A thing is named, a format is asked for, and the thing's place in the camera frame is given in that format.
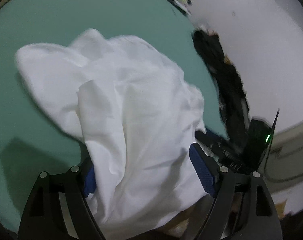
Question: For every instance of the dark cloth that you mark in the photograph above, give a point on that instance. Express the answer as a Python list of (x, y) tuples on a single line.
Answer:
[(226, 80)]

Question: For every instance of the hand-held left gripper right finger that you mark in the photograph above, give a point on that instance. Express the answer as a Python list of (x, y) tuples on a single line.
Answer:
[(201, 170)]

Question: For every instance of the green sheet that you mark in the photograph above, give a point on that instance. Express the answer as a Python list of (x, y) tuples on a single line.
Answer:
[(54, 12)]

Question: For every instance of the white garment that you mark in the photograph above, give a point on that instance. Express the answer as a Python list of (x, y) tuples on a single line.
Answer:
[(129, 105)]

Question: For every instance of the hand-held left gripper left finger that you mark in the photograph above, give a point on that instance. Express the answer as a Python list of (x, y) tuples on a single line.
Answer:
[(89, 183)]

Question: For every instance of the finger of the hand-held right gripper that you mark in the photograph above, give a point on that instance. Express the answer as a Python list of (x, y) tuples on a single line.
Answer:
[(207, 138)]

